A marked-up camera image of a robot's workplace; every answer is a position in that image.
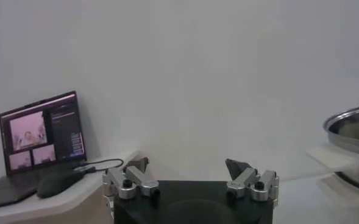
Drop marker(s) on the black computer mouse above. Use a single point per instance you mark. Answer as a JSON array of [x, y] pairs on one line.
[[57, 184]]

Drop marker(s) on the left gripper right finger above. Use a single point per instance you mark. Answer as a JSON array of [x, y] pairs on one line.
[[243, 179]]

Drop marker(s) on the white side table with mouse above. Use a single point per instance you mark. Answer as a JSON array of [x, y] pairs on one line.
[[75, 210]]

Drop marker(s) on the stainless steel steamer basket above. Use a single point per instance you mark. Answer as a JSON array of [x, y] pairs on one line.
[[354, 120]]

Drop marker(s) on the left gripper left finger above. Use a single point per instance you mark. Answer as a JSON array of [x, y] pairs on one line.
[[142, 179]]

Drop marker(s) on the black laptop beside mouse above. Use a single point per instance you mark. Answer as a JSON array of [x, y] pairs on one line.
[[42, 131]]

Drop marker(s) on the white electric cooker base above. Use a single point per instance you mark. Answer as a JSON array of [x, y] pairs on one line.
[[334, 158]]

